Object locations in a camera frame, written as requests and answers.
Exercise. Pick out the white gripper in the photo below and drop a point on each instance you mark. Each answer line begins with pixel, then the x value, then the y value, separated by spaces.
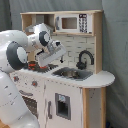
pixel 51 52

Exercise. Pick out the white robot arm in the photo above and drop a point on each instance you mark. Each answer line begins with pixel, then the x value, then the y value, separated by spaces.
pixel 14 46

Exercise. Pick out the wooden toy kitchen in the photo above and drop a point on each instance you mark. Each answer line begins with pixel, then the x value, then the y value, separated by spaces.
pixel 93 89

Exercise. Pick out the black toy stovetop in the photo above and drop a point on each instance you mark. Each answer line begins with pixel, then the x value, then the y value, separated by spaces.
pixel 36 68

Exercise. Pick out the white toy microwave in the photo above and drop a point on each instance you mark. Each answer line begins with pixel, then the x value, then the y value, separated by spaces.
pixel 73 23

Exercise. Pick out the black toy faucet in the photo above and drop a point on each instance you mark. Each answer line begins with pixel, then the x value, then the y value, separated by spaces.
pixel 82 63

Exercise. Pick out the grey toy sink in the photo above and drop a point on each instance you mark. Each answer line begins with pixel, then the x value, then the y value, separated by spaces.
pixel 72 73

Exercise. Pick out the red oven knob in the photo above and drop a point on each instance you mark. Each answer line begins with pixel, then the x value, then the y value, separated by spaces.
pixel 16 78
pixel 34 83

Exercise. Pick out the toy oven door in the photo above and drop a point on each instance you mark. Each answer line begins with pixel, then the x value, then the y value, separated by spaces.
pixel 30 101

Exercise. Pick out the toy fridge dispenser door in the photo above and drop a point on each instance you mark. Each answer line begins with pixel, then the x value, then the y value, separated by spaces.
pixel 63 107

